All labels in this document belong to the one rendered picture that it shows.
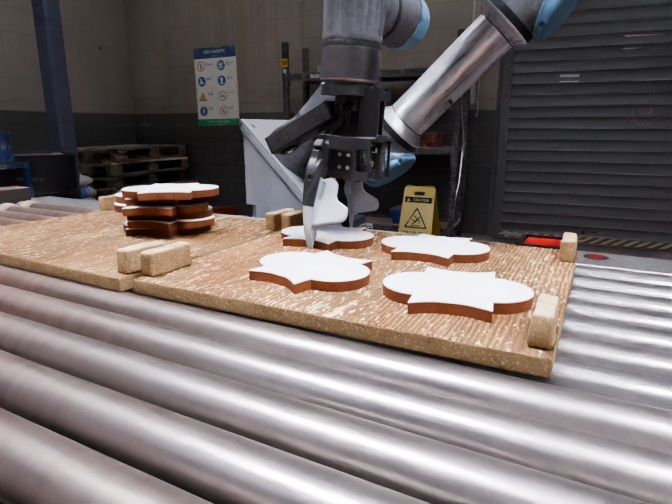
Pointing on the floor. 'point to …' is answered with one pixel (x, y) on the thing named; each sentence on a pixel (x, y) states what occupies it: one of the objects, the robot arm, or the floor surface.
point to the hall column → (54, 76)
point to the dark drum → (45, 174)
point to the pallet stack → (131, 166)
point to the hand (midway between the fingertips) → (326, 235)
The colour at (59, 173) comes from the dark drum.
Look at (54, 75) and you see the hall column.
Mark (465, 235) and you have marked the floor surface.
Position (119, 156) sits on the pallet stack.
